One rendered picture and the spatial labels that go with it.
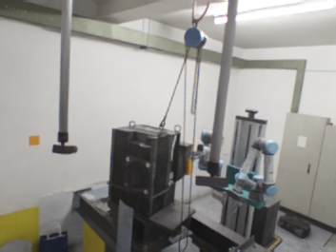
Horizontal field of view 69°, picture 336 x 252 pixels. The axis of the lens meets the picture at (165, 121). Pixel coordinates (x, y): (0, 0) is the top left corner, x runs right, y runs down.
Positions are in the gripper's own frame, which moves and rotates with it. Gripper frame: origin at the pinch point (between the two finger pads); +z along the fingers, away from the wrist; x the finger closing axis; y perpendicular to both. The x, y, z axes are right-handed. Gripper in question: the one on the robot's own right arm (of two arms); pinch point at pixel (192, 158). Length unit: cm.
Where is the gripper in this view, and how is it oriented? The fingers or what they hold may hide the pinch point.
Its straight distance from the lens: 208.5
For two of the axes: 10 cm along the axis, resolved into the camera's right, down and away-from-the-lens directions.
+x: -8.7, -1.2, 4.8
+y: -0.5, 9.9, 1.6
